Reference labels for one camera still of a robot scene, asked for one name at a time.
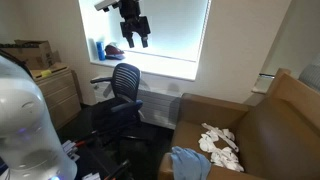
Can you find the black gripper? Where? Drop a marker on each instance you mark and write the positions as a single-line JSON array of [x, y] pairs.
[[133, 23]]

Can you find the dark blue office chair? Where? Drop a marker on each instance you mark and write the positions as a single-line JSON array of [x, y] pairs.
[[125, 100]]

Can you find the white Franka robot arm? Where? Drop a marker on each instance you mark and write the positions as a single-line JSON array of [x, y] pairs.
[[26, 133]]

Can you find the blue cylindrical container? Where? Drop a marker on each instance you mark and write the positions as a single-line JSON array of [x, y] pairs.
[[100, 51]]

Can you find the white window roller blind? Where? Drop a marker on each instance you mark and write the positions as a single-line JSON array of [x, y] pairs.
[[173, 26]]

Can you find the light wooden drawer cabinet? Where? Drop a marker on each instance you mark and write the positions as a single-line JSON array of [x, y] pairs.
[[61, 96]]

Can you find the small yellow object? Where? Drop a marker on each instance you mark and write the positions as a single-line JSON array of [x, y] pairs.
[[46, 73]]

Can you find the brown cardboard box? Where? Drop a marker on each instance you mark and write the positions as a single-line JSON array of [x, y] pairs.
[[31, 53]]

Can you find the white plug connectors bundle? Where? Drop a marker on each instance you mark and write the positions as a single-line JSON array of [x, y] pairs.
[[70, 150]]

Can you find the light blue cloth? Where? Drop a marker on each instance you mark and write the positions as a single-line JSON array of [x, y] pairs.
[[188, 165]]

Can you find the crumpled white cloth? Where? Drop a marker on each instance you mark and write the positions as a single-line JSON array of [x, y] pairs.
[[220, 146]]

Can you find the small white paper box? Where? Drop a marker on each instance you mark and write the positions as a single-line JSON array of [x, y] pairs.
[[90, 176]]

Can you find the brown leather sofa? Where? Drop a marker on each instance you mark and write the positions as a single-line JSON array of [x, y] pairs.
[[273, 140]]

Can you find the grey striped cushion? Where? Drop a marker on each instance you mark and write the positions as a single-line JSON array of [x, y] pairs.
[[311, 75]]

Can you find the white wall heater unit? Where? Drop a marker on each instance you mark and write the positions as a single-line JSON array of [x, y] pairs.
[[160, 106]]

